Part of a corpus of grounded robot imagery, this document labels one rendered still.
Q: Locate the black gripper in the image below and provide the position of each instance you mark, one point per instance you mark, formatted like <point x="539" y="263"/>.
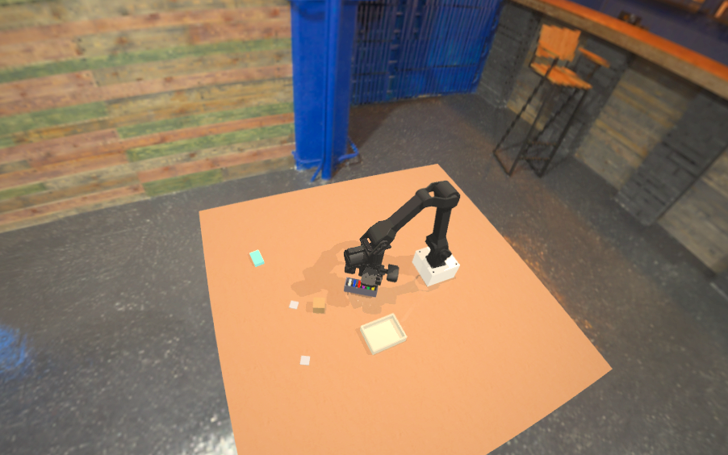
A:
<point x="392" y="271"/>

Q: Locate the small light turquoise cube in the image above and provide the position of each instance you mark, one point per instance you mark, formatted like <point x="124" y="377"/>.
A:
<point x="256" y="257"/>

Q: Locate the small orange cube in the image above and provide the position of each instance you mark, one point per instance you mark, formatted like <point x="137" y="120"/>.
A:
<point x="319" y="305"/>

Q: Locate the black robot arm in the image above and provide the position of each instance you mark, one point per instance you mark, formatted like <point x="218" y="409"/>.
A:
<point x="381" y="234"/>

